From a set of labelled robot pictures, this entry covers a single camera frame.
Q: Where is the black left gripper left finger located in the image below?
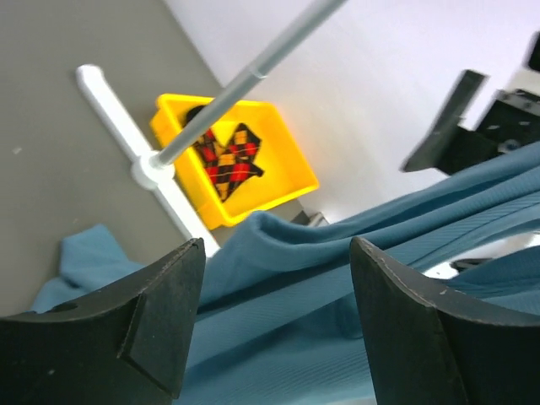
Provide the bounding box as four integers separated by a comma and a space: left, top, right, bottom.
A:
1, 239, 206, 404

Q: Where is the teal blue sock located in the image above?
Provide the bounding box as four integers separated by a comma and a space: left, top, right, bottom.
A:
6, 142, 539, 404

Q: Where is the argyle sock red yellow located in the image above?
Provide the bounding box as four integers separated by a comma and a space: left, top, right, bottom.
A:
185, 121, 265, 203

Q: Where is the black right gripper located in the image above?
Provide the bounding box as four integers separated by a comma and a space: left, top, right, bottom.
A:
401, 33, 539, 175

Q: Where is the white metal drying rack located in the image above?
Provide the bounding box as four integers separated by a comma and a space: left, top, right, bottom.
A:
76, 1, 342, 257

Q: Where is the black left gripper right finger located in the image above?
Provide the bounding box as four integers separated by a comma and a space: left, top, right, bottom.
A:
350, 237, 539, 404

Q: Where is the yellow plastic bin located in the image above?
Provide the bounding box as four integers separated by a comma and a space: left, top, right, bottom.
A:
174, 100, 319, 230

